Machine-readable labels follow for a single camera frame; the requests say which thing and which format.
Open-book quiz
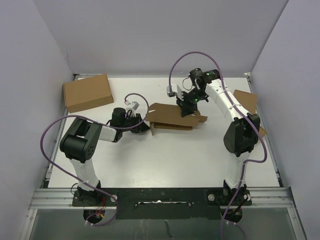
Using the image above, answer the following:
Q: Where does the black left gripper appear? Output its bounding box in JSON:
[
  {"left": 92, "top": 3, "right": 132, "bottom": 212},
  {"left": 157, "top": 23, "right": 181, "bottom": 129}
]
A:
[{"left": 120, "top": 112, "right": 150, "bottom": 133}]

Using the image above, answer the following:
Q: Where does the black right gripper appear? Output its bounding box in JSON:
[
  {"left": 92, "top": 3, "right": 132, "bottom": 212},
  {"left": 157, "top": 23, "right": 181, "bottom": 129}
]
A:
[{"left": 175, "top": 88, "right": 207, "bottom": 117}]

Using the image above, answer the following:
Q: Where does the cardboard box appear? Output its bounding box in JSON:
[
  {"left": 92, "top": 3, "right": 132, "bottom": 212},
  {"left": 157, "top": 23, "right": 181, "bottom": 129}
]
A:
[
  {"left": 259, "top": 125, "right": 268, "bottom": 138},
  {"left": 233, "top": 89, "right": 258, "bottom": 114},
  {"left": 146, "top": 102, "right": 208, "bottom": 136},
  {"left": 63, "top": 74, "right": 114, "bottom": 113}
]

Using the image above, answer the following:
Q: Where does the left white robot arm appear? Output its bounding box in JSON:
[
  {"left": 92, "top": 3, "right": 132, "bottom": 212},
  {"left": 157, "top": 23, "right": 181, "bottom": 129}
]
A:
[{"left": 59, "top": 107, "right": 150, "bottom": 206}]

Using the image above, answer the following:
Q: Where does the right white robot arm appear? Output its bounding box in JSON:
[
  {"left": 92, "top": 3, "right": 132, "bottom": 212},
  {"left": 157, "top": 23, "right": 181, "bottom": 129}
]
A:
[{"left": 167, "top": 68, "right": 261, "bottom": 205}]

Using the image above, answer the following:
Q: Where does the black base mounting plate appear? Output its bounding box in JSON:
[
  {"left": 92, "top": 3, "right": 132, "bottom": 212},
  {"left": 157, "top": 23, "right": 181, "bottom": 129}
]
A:
[{"left": 72, "top": 187, "right": 252, "bottom": 223}]

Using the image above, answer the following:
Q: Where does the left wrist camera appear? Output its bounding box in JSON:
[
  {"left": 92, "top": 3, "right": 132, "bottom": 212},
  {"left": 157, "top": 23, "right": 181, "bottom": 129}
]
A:
[{"left": 124, "top": 100, "right": 140, "bottom": 112}]

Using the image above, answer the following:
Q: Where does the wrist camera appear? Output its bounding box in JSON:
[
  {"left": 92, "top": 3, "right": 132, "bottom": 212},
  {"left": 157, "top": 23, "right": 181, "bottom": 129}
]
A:
[
  {"left": 124, "top": 100, "right": 140, "bottom": 112},
  {"left": 166, "top": 84, "right": 183, "bottom": 100}
]

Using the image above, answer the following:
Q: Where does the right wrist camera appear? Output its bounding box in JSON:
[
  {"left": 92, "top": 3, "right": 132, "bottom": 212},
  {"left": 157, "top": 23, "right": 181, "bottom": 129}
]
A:
[{"left": 166, "top": 84, "right": 183, "bottom": 100}]

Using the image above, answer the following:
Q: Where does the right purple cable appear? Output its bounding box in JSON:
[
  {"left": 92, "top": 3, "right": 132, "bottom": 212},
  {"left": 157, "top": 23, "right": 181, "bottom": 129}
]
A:
[{"left": 168, "top": 51, "right": 268, "bottom": 240}]

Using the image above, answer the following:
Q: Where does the aluminium table frame rail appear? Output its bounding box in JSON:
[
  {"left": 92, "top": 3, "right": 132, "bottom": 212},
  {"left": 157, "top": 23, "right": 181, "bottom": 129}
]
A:
[{"left": 21, "top": 73, "right": 308, "bottom": 240}]

